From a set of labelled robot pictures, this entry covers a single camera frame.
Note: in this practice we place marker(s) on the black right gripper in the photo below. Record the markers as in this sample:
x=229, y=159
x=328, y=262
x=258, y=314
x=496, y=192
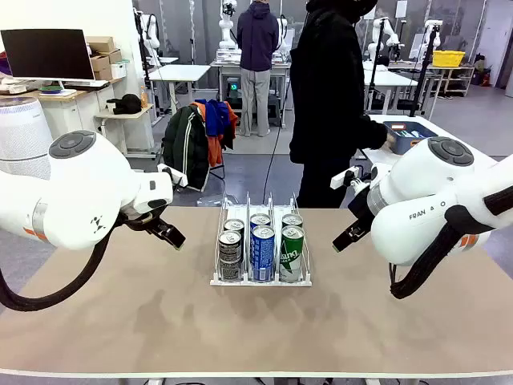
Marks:
x=360, y=206

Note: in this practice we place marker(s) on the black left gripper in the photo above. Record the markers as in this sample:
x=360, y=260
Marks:
x=140, y=225

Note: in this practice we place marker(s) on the blue bin with orange trim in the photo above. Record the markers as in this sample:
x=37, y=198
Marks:
x=394, y=144

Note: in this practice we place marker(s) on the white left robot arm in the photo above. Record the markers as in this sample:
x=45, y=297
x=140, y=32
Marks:
x=80, y=192

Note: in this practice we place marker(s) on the white lab robot arm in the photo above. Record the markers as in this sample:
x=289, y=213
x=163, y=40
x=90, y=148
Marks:
x=283, y=36
x=150, y=36
x=433, y=34
x=226, y=28
x=378, y=34

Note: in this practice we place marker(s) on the person's right forearm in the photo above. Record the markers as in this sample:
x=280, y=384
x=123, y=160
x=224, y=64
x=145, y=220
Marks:
x=370, y=132

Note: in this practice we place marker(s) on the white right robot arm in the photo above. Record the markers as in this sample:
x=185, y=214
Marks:
x=421, y=188

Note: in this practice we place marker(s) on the person's right hand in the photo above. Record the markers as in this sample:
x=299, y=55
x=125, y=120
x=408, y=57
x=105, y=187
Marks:
x=388, y=141

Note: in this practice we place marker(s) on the green Chilsung cider can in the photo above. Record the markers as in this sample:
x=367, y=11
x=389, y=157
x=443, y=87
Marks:
x=292, y=220
x=292, y=256

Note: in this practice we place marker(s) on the black Pepsi can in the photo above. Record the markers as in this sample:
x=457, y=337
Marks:
x=234, y=224
x=230, y=256

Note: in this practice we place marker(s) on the blue Pocari Sweat can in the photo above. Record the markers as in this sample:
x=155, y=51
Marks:
x=262, y=256
x=260, y=219

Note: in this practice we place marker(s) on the dark green striped jacket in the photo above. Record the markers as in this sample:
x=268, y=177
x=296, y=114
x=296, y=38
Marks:
x=186, y=148

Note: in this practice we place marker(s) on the orange garment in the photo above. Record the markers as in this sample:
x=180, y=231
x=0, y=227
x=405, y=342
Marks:
x=216, y=151

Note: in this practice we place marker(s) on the blue garment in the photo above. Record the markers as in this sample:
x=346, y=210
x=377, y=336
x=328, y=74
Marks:
x=216, y=116

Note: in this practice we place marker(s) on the small white rolling table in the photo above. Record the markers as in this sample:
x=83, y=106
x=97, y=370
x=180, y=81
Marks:
x=120, y=116

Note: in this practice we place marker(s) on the person in black jacket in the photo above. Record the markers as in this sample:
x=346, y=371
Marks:
x=324, y=100

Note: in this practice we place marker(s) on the black bag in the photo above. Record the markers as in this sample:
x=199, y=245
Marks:
x=126, y=104

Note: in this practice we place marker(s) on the orange drink bottle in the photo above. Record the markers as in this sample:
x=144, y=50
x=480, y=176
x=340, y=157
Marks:
x=143, y=98

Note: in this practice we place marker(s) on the black tripod stand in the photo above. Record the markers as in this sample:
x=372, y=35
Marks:
x=413, y=108

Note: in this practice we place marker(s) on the white rounded side table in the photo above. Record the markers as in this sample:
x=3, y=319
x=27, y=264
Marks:
x=441, y=126

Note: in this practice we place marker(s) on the black computer with green light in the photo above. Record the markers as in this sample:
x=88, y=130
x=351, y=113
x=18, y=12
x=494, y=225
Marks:
x=233, y=88

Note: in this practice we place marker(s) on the white desk with wood top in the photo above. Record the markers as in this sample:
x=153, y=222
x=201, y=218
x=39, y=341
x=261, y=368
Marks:
x=64, y=112

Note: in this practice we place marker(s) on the black keyboard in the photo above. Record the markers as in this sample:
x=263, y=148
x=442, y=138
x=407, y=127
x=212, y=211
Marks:
x=86, y=85

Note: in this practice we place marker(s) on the white storage box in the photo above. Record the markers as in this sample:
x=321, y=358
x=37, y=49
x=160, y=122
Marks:
x=119, y=70

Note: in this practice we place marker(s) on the grey workstation table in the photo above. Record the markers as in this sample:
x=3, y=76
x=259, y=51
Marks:
x=223, y=63

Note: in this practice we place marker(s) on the white cylindrical air purifier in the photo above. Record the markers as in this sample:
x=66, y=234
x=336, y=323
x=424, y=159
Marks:
x=20, y=136

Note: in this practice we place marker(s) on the green round plate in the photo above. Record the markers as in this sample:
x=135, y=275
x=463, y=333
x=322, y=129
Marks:
x=51, y=88

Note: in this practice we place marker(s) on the low wooden shelf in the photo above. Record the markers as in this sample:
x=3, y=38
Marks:
x=453, y=69

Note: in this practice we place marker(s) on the yellow plastic crate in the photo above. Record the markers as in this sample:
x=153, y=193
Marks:
x=449, y=59

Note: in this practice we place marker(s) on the red fire extinguisher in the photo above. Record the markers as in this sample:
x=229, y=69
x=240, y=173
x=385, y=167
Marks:
x=485, y=77

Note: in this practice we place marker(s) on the person in navy hoodie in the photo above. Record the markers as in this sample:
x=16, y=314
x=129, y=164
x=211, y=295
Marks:
x=256, y=40

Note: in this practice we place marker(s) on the white paper stack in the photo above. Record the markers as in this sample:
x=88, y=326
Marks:
x=16, y=86

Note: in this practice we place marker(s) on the black computer monitor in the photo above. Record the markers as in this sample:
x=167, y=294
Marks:
x=44, y=52

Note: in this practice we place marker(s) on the purple cloth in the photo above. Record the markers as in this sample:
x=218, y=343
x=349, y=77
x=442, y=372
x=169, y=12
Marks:
x=4, y=64

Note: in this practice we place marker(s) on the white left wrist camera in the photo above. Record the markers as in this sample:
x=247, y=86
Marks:
x=178, y=178

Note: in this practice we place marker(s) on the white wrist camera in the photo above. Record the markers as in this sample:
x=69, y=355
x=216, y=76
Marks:
x=178, y=178
x=344, y=178

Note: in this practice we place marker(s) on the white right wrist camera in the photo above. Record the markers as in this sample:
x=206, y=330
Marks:
x=344, y=178

